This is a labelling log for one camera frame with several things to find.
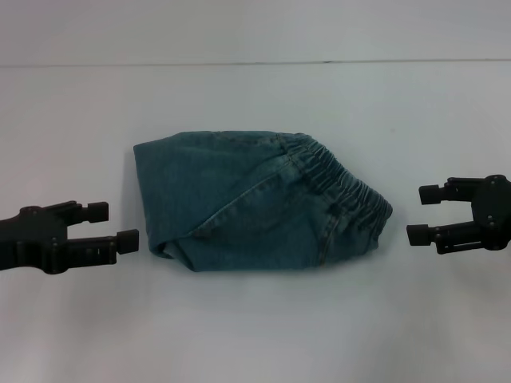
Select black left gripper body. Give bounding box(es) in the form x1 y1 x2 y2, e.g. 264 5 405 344
0 205 68 277

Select blue denim shorts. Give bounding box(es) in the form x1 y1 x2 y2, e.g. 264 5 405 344
133 129 394 274

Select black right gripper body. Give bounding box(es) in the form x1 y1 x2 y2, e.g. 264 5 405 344
470 173 511 253

